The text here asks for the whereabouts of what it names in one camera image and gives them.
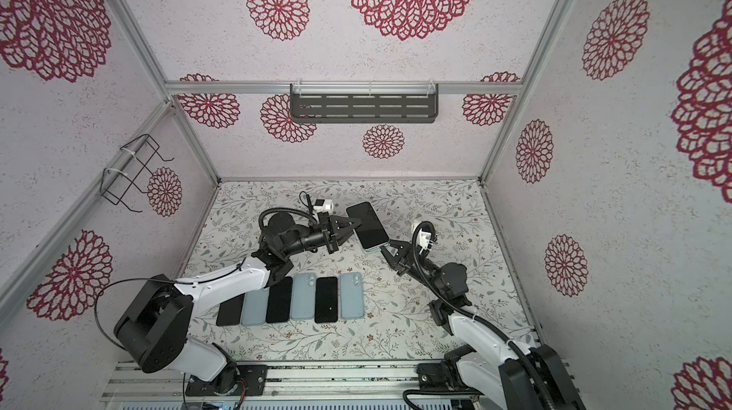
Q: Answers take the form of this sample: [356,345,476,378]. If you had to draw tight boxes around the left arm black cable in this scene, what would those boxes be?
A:
[93,260,247,354]

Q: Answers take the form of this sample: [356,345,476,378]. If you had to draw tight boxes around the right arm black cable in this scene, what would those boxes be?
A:
[409,220,559,410]

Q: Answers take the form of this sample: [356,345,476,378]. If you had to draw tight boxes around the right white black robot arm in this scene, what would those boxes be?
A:
[380,240,585,409]

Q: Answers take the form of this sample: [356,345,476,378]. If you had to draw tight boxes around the light blue phone case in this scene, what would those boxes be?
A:
[240,288,270,326]
[290,273,316,320]
[339,272,365,320]

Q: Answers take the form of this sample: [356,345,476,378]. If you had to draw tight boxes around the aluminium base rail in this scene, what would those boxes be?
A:
[102,357,583,402]

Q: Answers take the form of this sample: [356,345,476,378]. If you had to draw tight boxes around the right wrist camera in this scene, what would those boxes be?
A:
[412,219,438,257]

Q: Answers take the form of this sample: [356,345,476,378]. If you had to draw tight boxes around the black phone removed from case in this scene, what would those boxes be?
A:
[215,294,245,326]

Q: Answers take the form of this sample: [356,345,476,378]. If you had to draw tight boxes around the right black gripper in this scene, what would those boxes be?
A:
[379,240,445,303]

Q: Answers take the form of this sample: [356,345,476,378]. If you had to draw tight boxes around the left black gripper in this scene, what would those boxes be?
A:
[283,212,362,259]

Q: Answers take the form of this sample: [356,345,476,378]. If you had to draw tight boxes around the black phone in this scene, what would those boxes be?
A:
[315,277,339,324]
[265,277,293,324]

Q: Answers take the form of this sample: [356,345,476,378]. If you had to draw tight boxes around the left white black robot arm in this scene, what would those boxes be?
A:
[114,207,362,396]

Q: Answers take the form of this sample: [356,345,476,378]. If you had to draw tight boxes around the grey slotted wall shelf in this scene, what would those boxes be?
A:
[289,83,440,124]

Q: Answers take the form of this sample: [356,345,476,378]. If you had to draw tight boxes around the black smartphone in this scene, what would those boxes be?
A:
[346,202,390,253]

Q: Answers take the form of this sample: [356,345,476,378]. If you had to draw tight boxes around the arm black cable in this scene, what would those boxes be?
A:
[93,260,247,354]
[409,220,559,410]

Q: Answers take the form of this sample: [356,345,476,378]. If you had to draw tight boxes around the black wire wall basket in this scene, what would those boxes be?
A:
[98,133,173,214]

